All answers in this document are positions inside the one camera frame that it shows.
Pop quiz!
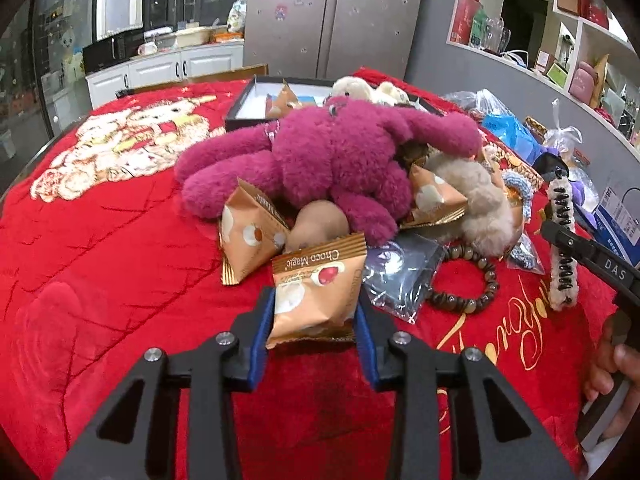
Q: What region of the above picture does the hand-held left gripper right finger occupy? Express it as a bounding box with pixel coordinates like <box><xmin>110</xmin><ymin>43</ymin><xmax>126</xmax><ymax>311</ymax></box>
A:
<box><xmin>354</xmin><ymin>304</ymin><xmax>583</xmax><ymax>480</ymax></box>

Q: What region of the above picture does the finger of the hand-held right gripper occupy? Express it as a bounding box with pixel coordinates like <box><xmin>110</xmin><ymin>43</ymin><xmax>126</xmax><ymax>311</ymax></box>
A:
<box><xmin>540</xmin><ymin>219</ymin><xmax>640</xmax><ymax>303</ymax></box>

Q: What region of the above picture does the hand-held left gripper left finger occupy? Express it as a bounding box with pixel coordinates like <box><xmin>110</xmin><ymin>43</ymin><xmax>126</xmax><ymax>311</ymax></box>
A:
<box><xmin>52</xmin><ymin>287</ymin><xmax>277</xmax><ymax>480</ymax></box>

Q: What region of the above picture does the brown snack packet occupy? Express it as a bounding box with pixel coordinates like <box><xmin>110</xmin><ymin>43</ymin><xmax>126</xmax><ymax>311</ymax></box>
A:
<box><xmin>218</xmin><ymin>178</ymin><xmax>291</xmax><ymax>286</ymax></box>
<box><xmin>400</xmin><ymin>162</ymin><xmax>468</xmax><ymax>228</ymax></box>
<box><xmin>266</xmin><ymin>232</ymin><xmax>368</xmax><ymax>351</ymax></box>
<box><xmin>265</xmin><ymin>80</ymin><xmax>303</xmax><ymax>118</ymax></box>

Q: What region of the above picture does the magenta plush toy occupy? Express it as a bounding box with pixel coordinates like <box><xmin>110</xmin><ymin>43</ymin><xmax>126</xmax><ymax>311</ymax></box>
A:
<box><xmin>174</xmin><ymin>95</ymin><xmax>483</xmax><ymax>246</ymax></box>

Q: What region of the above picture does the black shallow box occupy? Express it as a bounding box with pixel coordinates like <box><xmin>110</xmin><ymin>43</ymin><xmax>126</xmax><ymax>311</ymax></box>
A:
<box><xmin>224</xmin><ymin>75</ymin><xmax>446</xmax><ymax>133</ymax></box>

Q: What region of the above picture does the person's right hand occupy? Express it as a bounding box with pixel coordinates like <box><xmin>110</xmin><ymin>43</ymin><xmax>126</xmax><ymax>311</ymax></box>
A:
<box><xmin>584</xmin><ymin>315</ymin><xmax>640</xmax><ymax>403</ymax></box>

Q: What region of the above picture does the blue and white box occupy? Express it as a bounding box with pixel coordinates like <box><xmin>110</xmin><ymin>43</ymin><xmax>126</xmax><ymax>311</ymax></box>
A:
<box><xmin>592</xmin><ymin>170</ymin><xmax>640</xmax><ymax>261</ymax></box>

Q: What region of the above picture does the purple plush item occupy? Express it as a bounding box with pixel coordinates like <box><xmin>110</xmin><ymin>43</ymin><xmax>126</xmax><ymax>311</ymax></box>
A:
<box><xmin>570</xmin><ymin>180</ymin><xmax>598</xmax><ymax>226</ymax></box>

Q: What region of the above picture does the small bag of dark beads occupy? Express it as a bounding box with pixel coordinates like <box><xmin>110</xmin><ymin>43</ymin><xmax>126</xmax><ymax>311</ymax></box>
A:
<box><xmin>507</xmin><ymin>232</ymin><xmax>546</xmax><ymax>276</ymax></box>

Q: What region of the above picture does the clear bag with dark item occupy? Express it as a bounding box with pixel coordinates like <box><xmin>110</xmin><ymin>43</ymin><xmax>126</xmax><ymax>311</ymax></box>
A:
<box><xmin>361</xmin><ymin>237</ymin><xmax>448</xmax><ymax>323</ymax></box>

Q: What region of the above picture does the beige fluffy plush toy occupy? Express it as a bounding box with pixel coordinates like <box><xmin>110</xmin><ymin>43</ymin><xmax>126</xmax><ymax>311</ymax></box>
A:
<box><xmin>425</xmin><ymin>152</ymin><xmax>516</xmax><ymax>256</ymax></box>

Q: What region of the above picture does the knotted clear plastic bag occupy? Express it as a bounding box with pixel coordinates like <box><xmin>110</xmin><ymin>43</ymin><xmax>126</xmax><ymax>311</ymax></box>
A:
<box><xmin>542</xmin><ymin>99</ymin><xmax>583</xmax><ymax>153</ymax></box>

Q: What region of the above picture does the blue plastic bag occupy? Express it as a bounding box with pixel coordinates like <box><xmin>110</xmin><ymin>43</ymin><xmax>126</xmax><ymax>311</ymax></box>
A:
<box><xmin>482</xmin><ymin>112</ymin><xmax>543</xmax><ymax>163</ymax></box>

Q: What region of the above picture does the pink bag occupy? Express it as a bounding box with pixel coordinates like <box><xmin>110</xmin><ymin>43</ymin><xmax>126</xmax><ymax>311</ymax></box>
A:
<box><xmin>568</xmin><ymin>61</ymin><xmax>598</xmax><ymax>106</ymax></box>

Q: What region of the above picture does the green packet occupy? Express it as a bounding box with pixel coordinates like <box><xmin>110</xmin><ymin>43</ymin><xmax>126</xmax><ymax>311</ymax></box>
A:
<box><xmin>470</xmin><ymin>7</ymin><xmax>488</xmax><ymax>50</ymax></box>

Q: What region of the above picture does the white plush toy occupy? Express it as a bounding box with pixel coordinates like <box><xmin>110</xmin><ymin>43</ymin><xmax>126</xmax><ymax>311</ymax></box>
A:
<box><xmin>332</xmin><ymin>76</ymin><xmax>376</xmax><ymax>106</ymax></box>

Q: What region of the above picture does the red gift box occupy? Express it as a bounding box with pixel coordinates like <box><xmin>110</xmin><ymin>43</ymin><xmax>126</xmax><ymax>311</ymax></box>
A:
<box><xmin>450</xmin><ymin>0</ymin><xmax>483</xmax><ymax>46</ymax></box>

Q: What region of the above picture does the white kitchen cabinet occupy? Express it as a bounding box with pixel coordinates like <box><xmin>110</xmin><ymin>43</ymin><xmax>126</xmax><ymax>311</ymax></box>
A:
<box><xmin>86</xmin><ymin>42</ymin><xmax>246</xmax><ymax>111</ymax></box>

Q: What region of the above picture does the white basin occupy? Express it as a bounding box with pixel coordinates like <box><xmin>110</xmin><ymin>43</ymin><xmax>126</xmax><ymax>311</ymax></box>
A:
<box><xmin>175</xmin><ymin>27</ymin><xmax>213</xmax><ymax>47</ymax></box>

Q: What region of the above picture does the black microwave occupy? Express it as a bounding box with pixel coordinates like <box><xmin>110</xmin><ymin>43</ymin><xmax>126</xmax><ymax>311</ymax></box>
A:
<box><xmin>82</xmin><ymin>29</ymin><xmax>146</xmax><ymax>75</ymax></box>

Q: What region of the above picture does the filled plastic bag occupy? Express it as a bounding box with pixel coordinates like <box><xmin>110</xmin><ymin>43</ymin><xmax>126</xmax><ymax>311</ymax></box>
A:
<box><xmin>226</xmin><ymin>0</ymin><xmax>248</xmax><ymax>33</ymax></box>

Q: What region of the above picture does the silver refrigerator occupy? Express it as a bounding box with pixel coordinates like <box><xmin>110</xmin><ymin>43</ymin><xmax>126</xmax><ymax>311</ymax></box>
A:
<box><xmin>243</xmin><ymin>0</ymin><xmax>426</xmax><ymax>81</ymax></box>

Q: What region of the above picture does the blue white crochet hair tie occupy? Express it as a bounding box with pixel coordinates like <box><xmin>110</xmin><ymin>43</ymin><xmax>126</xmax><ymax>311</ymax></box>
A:
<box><xmin>500</xmin><ymin>170</ymin><xmax>538</xmax><ymax>221</ymax></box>

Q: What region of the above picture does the wooden bead bracelet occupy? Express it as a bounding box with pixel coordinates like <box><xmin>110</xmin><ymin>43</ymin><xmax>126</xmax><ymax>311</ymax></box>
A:
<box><xmin>430</xmin><ymin>242</ymin><xmax>498</xmax><ymax>313</ymax></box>

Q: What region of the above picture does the white wall shelf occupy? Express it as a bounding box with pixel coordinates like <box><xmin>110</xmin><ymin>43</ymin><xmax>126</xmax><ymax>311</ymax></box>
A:
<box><xmin>445</xmin><ymin>0</ymin><xmax>640</xmax><ymax>151</ymax></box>

